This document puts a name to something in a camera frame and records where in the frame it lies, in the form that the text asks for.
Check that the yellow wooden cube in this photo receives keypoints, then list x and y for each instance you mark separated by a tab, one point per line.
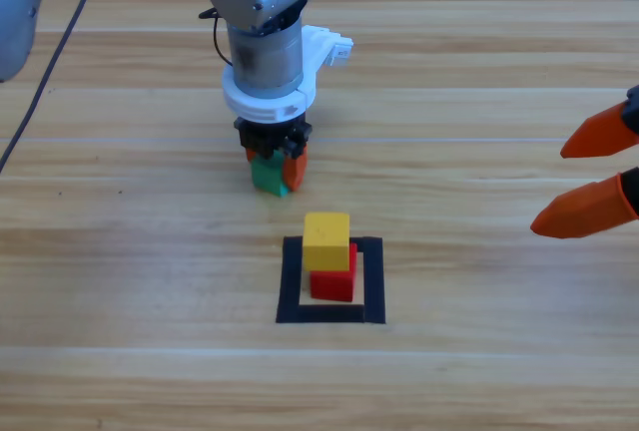
327	241

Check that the white wrist mount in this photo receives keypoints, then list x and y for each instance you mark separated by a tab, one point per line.
264	109

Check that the black tape square outline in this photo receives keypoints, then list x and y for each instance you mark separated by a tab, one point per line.
329	314

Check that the green wooden cube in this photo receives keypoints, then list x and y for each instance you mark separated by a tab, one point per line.
267	176

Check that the red wooden cube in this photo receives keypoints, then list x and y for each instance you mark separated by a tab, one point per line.
332	289

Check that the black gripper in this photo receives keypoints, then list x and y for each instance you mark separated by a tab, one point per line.
269	139
635	107

